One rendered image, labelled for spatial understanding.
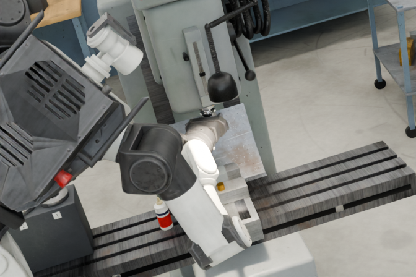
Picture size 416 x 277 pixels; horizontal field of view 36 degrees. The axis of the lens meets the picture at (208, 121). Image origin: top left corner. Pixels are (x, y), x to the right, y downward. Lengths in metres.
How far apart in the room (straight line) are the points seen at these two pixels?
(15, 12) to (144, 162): 0.40
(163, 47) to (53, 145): 0.54
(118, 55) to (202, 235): 0.43
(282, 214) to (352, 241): 1.39
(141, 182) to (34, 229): 0.69
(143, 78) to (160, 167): 0.92
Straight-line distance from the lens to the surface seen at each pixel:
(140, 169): 1.28
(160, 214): 1.93
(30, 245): 1.96
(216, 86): 1.52
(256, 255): 1.90
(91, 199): 4.19
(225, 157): 2.23
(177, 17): 1.63
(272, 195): 2.01
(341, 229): 3.36
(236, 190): 1.86
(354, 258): 3.17
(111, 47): 1.37
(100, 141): 1.30
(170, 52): 1.65
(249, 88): 2.24
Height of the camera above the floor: 2.02
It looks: 25 degrees down
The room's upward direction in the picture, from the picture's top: 15 degrees counter-clockwise
